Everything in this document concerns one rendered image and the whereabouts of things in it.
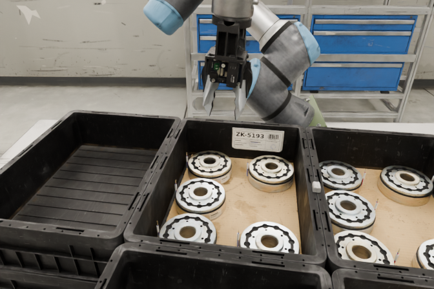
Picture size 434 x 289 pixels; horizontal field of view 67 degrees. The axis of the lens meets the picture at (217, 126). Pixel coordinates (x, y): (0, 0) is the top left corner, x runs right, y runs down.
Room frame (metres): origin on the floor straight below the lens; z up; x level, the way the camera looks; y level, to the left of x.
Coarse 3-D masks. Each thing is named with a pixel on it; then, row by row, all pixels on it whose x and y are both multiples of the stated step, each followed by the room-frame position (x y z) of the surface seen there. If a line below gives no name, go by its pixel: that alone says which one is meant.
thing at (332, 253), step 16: (320, 128) 0.68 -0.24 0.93; (336, 128) 0.68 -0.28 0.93; (320, 176) 0.50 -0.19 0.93; (320, 192) 0.45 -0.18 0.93; (320, 208) 0.41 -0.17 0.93; (336, 256) 0.31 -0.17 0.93; (384, 272) 0.29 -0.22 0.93; (400, 272) 0.29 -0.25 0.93; (416, 272) 0.29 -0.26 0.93; (432, 272) 0.29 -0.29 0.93
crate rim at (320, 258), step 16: (288, 128) 0.69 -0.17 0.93; (304, 128) 0.68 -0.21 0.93; (304, 144) 0.61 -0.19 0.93; (304, 160) 0.55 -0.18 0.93; (160, 176) 0.50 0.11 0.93; (144, 192) 0.45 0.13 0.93; (144, 208) 0.41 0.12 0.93; (128, 224) 0.37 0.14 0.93; (320, 224) 0.37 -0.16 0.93; (128, 240) 0.34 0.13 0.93; (144, 240) 0.34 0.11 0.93; (160, 240) 0.34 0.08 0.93; (176, 240) 0.34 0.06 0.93; (320, 240) 0.34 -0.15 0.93; (256, 256) 0.31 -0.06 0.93; (272, 256) 0.31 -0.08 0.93; (288, 256) 0.31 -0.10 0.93; (304, 256) 0.31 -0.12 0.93; (320, 256) 0.31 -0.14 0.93
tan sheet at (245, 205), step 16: (240, 160) 0.69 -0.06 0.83; (240, 176) 0.62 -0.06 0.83; (240, 192) 0.57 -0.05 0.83; (256, 192) 0.57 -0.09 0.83; (288, 192) 0.57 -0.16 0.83; (240, 208) 0.52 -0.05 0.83; (256, 208) 0.52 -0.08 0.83; (272, 208) 0.52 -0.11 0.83; (288, 208) 0.52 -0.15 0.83; (224, 224) 0.47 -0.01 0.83; (240, 224) 0.47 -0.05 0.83; (288, 224) 0.47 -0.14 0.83; (224, 240) 0.43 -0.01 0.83
